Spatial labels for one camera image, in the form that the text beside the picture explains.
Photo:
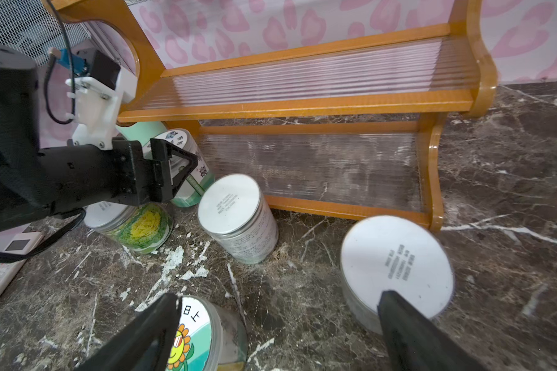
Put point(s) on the green-lid jar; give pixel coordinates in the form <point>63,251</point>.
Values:
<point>200,179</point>

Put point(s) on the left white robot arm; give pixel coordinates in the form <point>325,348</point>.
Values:
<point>39,182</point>

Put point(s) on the green pen cup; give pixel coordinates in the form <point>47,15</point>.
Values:
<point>142,131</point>

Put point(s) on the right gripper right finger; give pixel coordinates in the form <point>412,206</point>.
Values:
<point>414,342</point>

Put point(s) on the green jar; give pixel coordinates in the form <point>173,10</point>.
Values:
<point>142,229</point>

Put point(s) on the seed jar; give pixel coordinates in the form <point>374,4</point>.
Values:
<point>384,253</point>
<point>235,213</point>

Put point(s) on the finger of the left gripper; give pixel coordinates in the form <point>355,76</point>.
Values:
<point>188,192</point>

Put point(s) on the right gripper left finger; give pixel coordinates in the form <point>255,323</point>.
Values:
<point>145,343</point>

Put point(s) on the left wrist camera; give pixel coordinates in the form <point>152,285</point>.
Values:
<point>100,88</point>

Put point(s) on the white mesh side basket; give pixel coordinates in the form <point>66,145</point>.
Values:
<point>27,27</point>

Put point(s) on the sunflower jar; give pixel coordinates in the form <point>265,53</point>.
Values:
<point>208,337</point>

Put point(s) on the wooden three-tier shelf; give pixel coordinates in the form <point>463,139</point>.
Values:
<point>348,129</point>

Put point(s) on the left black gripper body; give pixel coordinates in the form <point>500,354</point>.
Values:
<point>83,175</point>

